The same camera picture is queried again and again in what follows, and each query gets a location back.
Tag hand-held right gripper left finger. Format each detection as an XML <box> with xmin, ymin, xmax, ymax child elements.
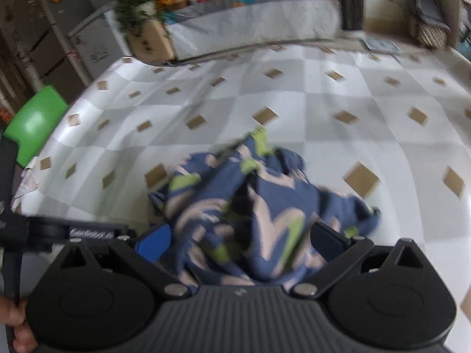
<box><xmin>55</xmin><ymin>224</ymin><xmax>192</xmax><ymax>300</ymax></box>

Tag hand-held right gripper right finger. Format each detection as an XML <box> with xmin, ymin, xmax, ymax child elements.
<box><xmin>289</xmin><ymin>221</ymin><xmax>427</xmax><ymax>300</ymax></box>

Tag blue letter print pants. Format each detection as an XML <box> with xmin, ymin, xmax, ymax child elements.
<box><xmin>147</xmin><ymin>127</ymin><xmax>383</xmax><ymax>287</ymax></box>

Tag person's left hand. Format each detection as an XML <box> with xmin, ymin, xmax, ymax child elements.
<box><xmin>0</xmin><ymin>296</ymin><xmax>39</xmax><ymax>353</ymax></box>

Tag folded newspaper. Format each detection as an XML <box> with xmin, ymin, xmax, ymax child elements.
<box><xmin>11</xmin><ymin>156</ymin><xmax>41</xmax><ymax>212</ymax></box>

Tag green plastic chair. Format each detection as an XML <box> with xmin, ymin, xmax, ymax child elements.
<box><xmin>3</xmin><ymin>84</ymin><xmax>70</xmax><ymax>168</ymax></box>

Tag stacked brown cardboard boxes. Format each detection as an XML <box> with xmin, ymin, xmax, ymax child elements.
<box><xmin>0</xmin><ymin>0</ymin><xmax>85</xmax><ymax>96</ymax></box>

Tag brown cardboard box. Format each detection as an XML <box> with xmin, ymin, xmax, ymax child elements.
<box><xmin>125</xmin><ymin>20</ymin><xmax>175</xmax><ymax>65</ymax></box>

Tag white chest freezer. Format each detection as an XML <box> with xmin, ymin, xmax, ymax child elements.
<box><xmin>66</xmin><ymin>2</ymin><xmax>129</xmax><ymax>85</ymax></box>

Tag white round floor scale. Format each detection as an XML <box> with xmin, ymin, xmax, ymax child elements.
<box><xmin>362</xmin><ymin>37</ymin><xmax>403</xmax><ymax>55</ymax></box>

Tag black plant pot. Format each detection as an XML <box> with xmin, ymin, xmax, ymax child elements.
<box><xmin>327</xmin><ymin>0</ymin><xmax>365</xmax><ymax>32</ymax></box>

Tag grey backpack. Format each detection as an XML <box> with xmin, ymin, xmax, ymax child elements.
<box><xmin>403</xmin><ymin>0</ymin><xmax>447</xmax><ymax>32</ymax></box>

